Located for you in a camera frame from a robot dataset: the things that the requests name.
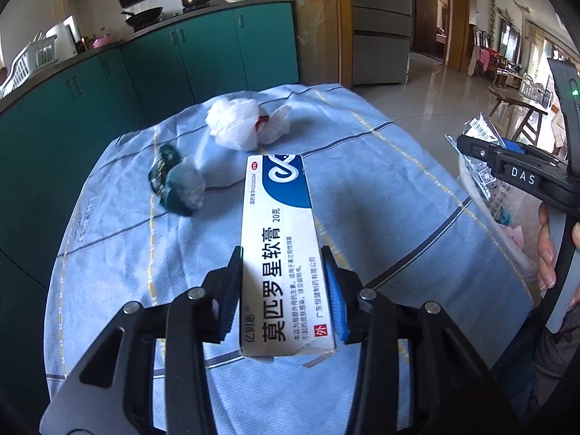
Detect white ointment box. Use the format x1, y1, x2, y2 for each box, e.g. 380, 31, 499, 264
239, 155, 336, 359

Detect dark green plastic bag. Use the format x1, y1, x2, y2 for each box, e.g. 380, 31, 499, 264
148, 142, 207, 217

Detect white bag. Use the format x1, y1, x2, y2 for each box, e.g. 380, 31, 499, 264
206, 98, 291, 151

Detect clear crinkled plastic wrapper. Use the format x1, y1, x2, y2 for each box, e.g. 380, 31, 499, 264
444, 113, 505, 200

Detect trash bin with white bag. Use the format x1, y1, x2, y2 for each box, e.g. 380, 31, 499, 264
458, 157, 541, 288

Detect teal lower kitchen cabinets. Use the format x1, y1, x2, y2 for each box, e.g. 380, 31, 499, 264
0, 0, 300, 372

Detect person's right hand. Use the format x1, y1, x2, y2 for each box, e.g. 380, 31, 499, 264
537, 202, 580, 315

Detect wooden bench stool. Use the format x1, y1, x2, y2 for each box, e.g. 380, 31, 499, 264
486, 84, 548, 146

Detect light blue checked tablecloth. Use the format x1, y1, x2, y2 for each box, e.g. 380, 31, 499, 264
40, 86, 533, 434

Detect grey multi-door refrigerator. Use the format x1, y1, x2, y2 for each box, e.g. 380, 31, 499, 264
352, 0, 412, 86

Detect wooden glass sliding door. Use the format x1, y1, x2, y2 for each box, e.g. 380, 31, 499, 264
293, 0, 354, 88

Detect pink bowl on counter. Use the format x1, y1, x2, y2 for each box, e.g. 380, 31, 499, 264
91, 33, 113, 48

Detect black wok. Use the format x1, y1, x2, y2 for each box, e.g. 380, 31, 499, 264
121, 7, 163, 29

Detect white dish rack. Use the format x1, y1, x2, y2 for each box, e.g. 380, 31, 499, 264
1, 36, 57, 98

